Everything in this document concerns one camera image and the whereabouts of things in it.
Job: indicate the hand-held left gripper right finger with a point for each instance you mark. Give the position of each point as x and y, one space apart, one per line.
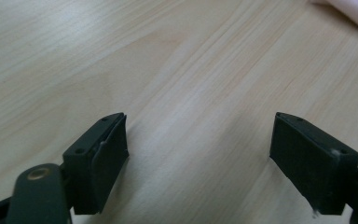
313 161

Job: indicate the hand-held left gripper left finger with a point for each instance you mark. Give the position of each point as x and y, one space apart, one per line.
96 168

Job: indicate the pink ankle sock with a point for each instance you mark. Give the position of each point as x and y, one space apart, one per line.
354 12

